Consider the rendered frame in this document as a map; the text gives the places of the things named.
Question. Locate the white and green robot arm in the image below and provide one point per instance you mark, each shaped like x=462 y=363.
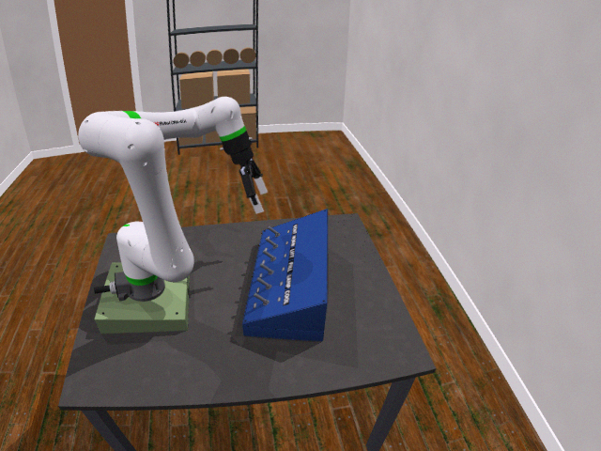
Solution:
x=137 y=143

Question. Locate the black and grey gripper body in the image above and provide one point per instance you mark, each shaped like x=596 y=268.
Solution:
x=243 y=158

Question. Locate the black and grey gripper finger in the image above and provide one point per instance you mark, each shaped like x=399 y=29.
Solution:
x=258 y=178
x=248 y=186

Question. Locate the blue control panel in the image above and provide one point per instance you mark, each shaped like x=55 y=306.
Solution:
x=295 y=269

